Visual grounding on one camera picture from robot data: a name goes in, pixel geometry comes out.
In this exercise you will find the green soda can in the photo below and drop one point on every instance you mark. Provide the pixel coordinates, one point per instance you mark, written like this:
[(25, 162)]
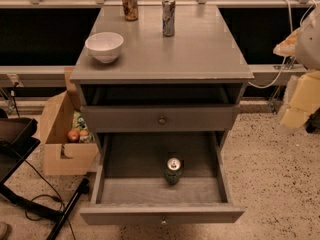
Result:
[(173, 171)]

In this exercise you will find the silver blue tall can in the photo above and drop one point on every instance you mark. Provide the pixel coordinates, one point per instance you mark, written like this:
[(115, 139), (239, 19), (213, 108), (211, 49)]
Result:
[(168, 17)]

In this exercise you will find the red apple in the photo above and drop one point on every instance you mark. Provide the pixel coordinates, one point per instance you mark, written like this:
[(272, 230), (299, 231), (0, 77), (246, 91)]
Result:
[(73, 136)]

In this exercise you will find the open grey middle drawer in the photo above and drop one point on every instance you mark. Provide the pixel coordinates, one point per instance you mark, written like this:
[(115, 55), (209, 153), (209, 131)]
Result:
[(130, 185)]

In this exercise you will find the white ceramic bowl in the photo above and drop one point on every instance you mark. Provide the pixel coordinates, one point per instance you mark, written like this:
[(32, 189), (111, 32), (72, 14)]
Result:
[(105, 47)]

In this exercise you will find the green snack bag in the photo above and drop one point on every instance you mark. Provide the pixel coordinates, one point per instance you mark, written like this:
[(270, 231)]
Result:
[(78, 121)]

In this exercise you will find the cardboard box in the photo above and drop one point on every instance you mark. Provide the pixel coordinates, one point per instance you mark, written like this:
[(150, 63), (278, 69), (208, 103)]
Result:
[(62, 157)]

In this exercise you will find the brown soda can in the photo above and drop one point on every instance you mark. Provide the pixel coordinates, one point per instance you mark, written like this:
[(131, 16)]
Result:
[(130, 8)]

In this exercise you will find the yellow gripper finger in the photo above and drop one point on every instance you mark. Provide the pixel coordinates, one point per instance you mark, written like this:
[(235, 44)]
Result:
[(287, 47), (301, 100)]

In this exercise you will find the grey wooden cabinet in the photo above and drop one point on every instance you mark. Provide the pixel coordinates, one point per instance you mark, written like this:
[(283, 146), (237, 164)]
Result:
[(201, 65)]

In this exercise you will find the closed grey upper drawer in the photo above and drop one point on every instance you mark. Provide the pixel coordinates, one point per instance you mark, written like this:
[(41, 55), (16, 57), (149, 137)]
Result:
[(111, 119)]

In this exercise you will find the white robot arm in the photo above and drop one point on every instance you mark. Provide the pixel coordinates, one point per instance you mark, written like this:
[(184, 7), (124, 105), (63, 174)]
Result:
[(304, 45)]

